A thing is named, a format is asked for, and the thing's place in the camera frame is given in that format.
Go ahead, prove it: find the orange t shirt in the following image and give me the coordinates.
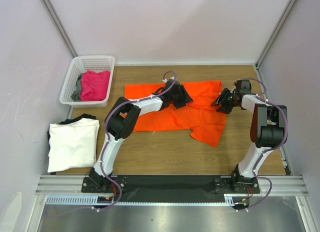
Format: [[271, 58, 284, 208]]
[[133, 80, 227, 147]]

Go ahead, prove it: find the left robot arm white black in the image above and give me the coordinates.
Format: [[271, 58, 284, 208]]
[[86, 78, 193, 192]]

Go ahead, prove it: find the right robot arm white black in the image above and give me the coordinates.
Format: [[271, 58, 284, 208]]
[[212, 79, 288, 193]]

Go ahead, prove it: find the pink t shirt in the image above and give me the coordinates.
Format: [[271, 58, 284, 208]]
[[80, 70, 111, 102]]

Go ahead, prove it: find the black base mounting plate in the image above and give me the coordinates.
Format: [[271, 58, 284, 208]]
[[81, 174, 261, 204]]

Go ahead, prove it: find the grey t shirt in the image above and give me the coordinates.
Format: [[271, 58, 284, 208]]
[[71, 74, 83, 102]]

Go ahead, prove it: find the white plastic laundry basket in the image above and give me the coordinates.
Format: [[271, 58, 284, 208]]
[[59, 55, 115, 108]]

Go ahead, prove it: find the folded white t shirt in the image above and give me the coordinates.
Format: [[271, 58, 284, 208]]
[[47, 118, 100, 173]]

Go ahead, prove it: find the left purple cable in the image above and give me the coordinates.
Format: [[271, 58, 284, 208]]
[[47, 71, 178, 217]]

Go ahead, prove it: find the white cable duct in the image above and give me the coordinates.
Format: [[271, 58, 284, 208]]
[[46, 195, 249, 208]]

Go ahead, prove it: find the aluminium frame rail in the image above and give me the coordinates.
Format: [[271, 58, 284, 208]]
[[35, 175, 308, 196]]

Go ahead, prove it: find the right aluminium corner post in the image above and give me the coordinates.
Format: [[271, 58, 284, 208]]
[[255, 0, 298, 69]]

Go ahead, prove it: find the aluminium corner post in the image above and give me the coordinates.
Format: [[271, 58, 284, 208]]
[[255, 0, 298, 69], [40, 0, 78, 58]]

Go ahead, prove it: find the left aluminium corner post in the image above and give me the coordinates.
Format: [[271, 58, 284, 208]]
[[40, 0, 78, 58]]

